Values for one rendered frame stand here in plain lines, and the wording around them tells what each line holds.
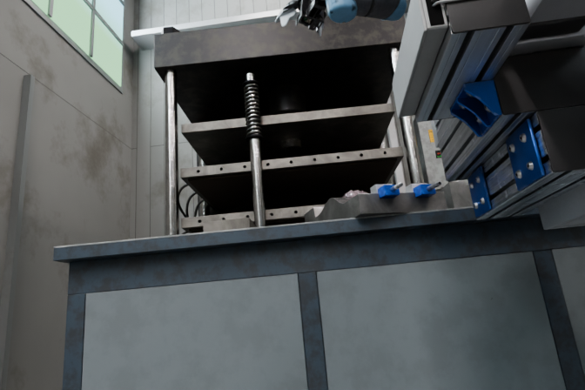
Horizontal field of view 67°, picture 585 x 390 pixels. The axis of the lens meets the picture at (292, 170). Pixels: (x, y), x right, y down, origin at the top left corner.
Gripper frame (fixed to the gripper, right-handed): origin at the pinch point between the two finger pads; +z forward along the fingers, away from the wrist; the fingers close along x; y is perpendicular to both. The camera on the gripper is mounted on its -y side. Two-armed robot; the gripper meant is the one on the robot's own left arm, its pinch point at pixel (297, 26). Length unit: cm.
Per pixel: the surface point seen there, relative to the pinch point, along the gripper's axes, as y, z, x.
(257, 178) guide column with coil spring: 26, 81, 10
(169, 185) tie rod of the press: 31, 94, -29
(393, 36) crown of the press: -49, 48, 67
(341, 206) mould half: 59, -1, 15
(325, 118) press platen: -9, 75, 42
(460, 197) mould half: 56, -15, 47
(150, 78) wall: -146, 313, -53
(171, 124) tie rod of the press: 0, 94, -32
